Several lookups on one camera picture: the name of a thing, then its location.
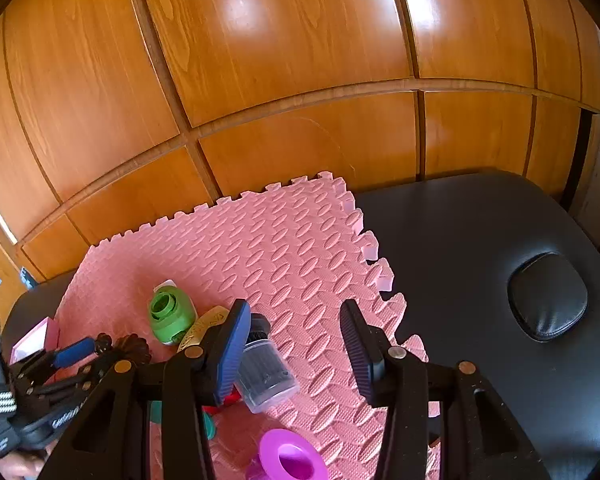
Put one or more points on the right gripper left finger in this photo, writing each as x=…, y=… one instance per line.
x=224, y=345

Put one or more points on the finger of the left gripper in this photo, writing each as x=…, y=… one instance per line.
x=68, y=356

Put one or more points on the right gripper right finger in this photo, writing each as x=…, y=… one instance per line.
x=367, y=347

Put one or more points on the gold oval perforated case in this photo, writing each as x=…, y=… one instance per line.
x=213, y=317

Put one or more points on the red plastic letter block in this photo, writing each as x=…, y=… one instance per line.
x=233, y=398

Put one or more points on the brown hair brush toy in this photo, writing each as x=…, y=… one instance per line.
x=129, y=347

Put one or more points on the clear jar black lid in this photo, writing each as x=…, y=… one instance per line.
x=263, y=379

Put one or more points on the green white plastic cap toy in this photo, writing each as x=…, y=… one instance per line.
x=171, y=313

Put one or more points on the teal plastic holder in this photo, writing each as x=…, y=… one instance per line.
x=155, y=417

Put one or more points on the magenta plastic spool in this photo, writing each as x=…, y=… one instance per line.
x=283, y=454

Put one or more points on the pink rimmed white tray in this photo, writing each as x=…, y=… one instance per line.
x=43, y=336

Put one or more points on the pink foam puzzle mat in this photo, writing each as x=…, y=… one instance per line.
x=295, y=253

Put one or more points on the black headrest cushion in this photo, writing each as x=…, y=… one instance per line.
x=547, y=296

